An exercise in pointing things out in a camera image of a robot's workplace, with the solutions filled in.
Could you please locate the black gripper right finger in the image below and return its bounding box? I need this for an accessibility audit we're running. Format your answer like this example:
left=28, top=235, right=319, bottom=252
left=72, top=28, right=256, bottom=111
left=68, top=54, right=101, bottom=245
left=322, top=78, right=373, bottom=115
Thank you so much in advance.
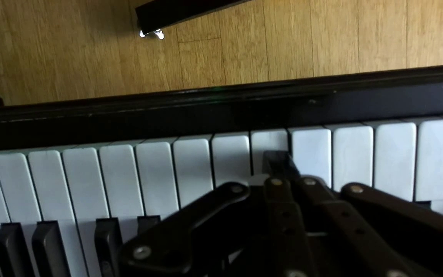
left=284, top=149, right=443, bottom=277

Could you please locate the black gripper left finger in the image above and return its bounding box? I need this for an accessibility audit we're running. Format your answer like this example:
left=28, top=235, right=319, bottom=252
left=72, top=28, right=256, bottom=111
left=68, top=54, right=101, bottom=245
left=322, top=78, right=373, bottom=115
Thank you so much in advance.
left=116, top=149, right=319, bottom=277

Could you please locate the black piano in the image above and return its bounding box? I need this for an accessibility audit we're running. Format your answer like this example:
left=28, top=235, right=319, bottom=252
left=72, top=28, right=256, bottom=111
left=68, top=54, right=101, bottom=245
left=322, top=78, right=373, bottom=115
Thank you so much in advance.
left=0, top=63, right=443, bottom=277

